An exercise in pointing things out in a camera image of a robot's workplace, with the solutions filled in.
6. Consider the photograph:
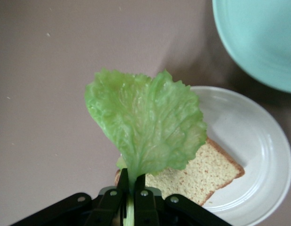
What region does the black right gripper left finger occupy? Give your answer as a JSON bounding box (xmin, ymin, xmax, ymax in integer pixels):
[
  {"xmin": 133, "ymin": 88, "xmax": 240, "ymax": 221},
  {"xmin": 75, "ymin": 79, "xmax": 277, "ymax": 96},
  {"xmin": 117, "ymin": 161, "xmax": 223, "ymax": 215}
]
[{"xmin": 8, "ymin": 168, "xmax": 129, "ymax": 226}]

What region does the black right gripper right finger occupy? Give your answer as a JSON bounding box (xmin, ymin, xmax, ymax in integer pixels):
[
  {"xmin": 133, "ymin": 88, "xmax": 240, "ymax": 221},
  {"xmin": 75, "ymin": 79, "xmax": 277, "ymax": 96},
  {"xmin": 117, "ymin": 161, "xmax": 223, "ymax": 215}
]
[{"xmin": 133, "ymin": 173, "xmax": 233, "ymax": 226}]

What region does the brown bread slice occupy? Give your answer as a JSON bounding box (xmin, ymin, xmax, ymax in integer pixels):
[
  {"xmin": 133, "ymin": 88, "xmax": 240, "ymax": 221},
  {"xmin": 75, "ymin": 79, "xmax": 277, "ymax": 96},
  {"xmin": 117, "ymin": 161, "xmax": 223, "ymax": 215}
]
[{"xmin": 114, "ymin": 137, "xmax": 245, "ymax": 207}]

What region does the green lettuce leaf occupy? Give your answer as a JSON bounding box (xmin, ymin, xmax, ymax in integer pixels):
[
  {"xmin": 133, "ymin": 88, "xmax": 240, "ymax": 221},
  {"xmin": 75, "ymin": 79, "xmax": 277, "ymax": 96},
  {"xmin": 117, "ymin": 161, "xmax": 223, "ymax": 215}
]
[{"xmin": 84, "ymin": 67, "xmax": 208, "ymax": 226}]

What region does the beige plate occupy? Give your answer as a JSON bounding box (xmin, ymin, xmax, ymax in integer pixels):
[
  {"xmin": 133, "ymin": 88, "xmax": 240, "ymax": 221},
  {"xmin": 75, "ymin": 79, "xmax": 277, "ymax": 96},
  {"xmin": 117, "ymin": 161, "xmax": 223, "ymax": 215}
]
[{"xmin": 116, "ymin": 86, "xmax": 291, "ymax": 226}]

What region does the mint green plate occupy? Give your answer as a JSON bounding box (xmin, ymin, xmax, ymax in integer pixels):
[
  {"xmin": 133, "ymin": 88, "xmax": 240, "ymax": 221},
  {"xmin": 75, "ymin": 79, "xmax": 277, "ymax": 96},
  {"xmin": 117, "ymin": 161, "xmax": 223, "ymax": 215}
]
[{"xmin": 212, "ymin": 0, "xmax": 291, "ymax": 95}]

